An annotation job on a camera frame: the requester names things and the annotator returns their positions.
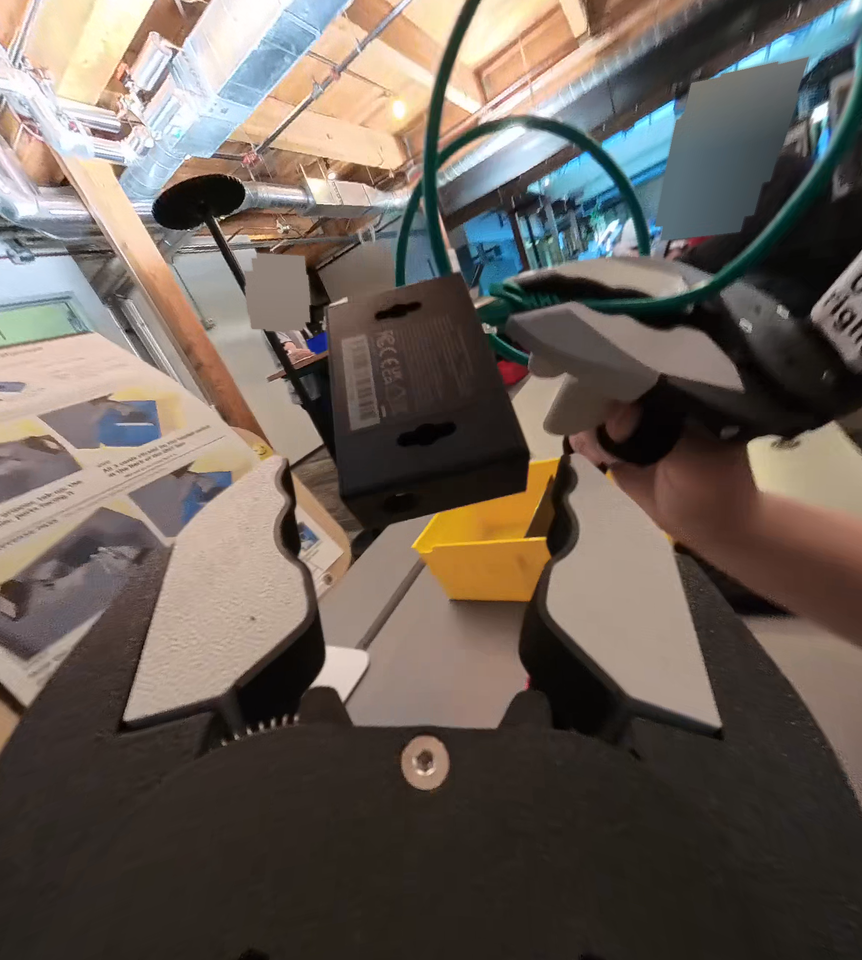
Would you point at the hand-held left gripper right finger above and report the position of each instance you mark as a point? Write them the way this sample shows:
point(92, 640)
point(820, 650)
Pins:
point(627, 622)

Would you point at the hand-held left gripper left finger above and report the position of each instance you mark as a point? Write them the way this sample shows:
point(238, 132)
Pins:
point(221, 599)

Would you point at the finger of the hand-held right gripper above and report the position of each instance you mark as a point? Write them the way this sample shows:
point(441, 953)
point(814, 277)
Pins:
point(627, 272)
point(627, 349)

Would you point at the yellow bin with divider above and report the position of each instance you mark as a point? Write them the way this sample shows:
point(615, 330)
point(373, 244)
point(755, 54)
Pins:
point(491, 562)

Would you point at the black ethernet switch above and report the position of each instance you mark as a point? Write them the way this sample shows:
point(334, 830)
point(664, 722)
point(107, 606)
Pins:
point(432, 390)

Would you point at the person's right forearm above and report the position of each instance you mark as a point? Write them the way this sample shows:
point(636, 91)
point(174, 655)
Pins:
point(836, 585)

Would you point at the white hard hat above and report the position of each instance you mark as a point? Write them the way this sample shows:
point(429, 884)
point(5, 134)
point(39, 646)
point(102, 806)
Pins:
point(632, 236)

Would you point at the red plastic crate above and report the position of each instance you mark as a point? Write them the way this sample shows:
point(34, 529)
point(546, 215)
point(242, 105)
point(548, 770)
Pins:
point(514, 375)

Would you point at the white stand base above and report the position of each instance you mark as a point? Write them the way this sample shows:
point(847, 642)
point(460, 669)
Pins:
point(346, 667)

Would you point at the printed instruction sheet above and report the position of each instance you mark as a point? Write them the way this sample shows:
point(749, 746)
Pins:
point(63, 486)

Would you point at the wooden standing desk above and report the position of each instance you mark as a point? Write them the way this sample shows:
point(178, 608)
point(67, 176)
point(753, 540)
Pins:
point(303, 368)

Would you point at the blue storage bin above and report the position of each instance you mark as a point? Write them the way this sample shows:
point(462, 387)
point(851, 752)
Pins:
point(318, 342)

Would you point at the wooden beam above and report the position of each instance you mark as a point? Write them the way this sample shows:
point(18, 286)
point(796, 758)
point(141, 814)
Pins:
point(161, 300)

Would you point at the silver ventilation ducts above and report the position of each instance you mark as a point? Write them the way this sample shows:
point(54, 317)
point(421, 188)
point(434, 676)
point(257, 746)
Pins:
point(26, 187)

